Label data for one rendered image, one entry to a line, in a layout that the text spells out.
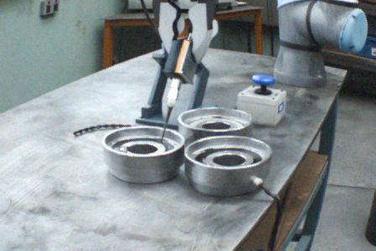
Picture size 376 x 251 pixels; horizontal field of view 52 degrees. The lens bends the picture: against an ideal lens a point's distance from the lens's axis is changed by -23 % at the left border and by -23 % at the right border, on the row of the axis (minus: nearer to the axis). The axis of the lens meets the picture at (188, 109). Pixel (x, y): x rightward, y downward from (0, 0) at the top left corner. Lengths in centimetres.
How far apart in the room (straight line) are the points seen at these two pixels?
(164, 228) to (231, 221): 7
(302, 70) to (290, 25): 11
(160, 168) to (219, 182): 8
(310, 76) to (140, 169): 60
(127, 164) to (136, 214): 9
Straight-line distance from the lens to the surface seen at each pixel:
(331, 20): 99
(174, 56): 65
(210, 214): 51
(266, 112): 79
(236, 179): 54
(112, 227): 48
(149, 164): 57
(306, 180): 119
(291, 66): 108
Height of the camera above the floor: 105
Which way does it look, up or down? 17 degrees down
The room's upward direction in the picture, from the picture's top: straight up
